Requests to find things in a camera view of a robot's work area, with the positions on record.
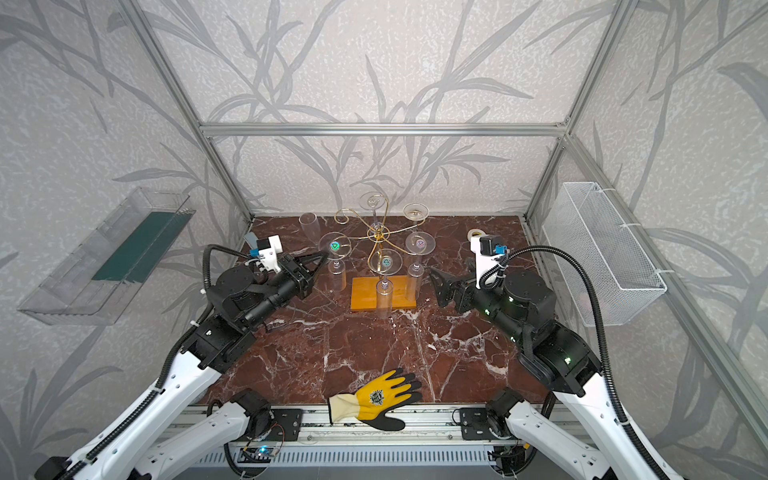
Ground white wire mesh basket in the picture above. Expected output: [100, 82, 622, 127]
[543, 182, 667, 327]

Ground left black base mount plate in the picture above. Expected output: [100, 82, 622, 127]
[249, 408, 303, 442]

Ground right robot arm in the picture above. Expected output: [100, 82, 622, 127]
[429, 236, 680, 479]

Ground green circuit board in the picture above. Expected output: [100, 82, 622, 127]
[237, 445, 280, 465]

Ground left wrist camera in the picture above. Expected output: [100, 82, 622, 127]
[246, 235, 283, 273]

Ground gold wire wine glass rack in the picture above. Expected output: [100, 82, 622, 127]
[333, 202, 401, 276]

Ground yellow black work glove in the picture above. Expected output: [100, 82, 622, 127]
[327, 368, 423, 432]

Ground white tape roll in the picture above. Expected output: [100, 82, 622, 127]
[467, 228, 486, 241]

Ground aluminium front rail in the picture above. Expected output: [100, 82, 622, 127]
[149, 403, 632, 448]

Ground clear acrylic wall shelf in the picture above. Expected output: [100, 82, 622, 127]
[18, 187, 196, 326]

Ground grey remote control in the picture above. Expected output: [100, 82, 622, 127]
[244, 231, 259, 250]

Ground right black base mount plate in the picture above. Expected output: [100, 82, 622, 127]
[456, 407, 497, 441]

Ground pink item in basket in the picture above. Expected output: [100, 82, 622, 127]
[577, 290, 607, 318]

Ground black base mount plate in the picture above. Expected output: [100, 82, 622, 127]
[456, 407, 497, 441]
[249, 408, 303, 442]

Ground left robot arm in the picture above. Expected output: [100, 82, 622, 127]
[34, 236, 328, 479]

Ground yellow wooden rack base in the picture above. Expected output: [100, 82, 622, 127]
[350, 276, 417, 311]

